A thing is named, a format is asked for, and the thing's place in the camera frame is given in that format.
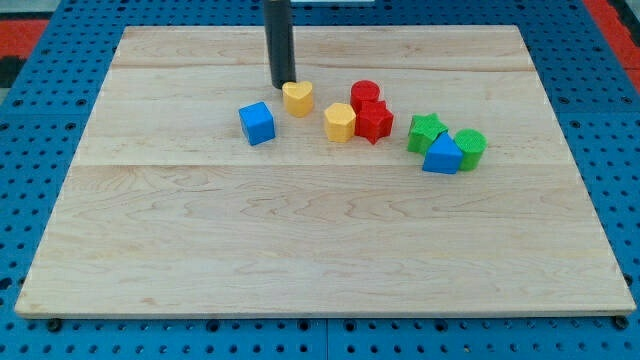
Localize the yellow hexagon block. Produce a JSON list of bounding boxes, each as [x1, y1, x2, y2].
[[324, 103, 356, 143]]

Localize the red star block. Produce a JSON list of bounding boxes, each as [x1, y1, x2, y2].
[[355, 101, 394, 145]]

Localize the blue cube block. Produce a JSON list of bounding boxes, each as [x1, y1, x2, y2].
[[238, 102, 275, 146]]

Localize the yellow heart block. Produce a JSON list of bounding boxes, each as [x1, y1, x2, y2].
[[282, 81, 314, 118]]

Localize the red cylinder block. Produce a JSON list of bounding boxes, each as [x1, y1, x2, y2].
[[350, 80, 380, 113]]

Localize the green star block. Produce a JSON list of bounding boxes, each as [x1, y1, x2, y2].
[[407, 113, 449, 155]]

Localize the blue triangle block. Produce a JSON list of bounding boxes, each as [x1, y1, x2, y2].
[[422, 132, 463, 174]]

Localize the green cylinder block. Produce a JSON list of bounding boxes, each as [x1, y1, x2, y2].
[[454, 128, 488, 171]]

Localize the light wooden board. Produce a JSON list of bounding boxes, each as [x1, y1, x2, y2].
[[15, 25, 636, 319]]

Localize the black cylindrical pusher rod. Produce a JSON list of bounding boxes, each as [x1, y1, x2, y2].
[[263, 0, 296, 89]]

